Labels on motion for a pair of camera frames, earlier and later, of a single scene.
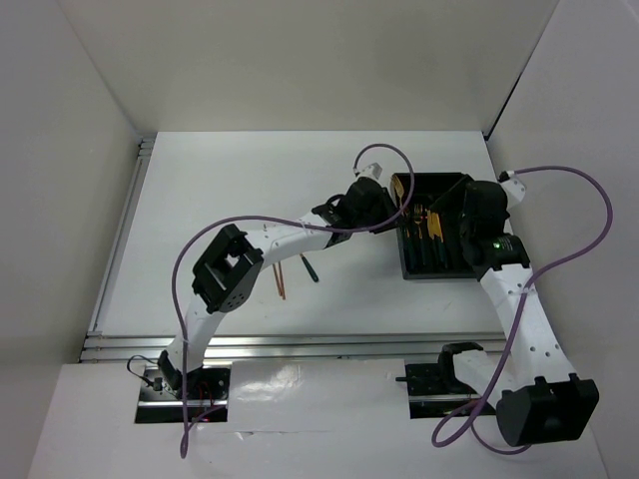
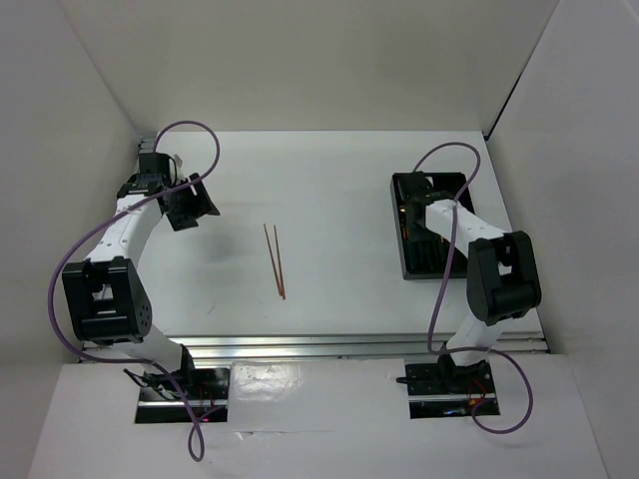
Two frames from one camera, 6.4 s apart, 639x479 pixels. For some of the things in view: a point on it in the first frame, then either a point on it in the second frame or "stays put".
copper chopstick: [277, 279] stays put
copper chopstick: [282, 281] stays put
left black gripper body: [379, 213] → [185, 207]
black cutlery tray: [429, 243] stays put
